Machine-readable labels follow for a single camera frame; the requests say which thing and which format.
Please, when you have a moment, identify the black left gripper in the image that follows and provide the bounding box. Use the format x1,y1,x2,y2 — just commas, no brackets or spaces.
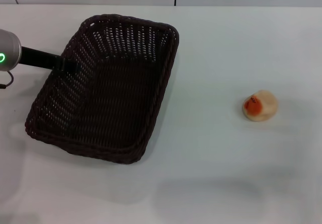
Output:
20,46,78,73

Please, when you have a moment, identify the dark brown woven basket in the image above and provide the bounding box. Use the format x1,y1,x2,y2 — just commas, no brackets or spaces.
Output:
24,14,180,165

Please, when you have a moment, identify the beige and orange peach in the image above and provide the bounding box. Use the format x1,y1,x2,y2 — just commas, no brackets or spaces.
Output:
241,90,279,121

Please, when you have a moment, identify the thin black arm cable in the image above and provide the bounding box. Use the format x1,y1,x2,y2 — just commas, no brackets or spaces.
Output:
0,70,14,89

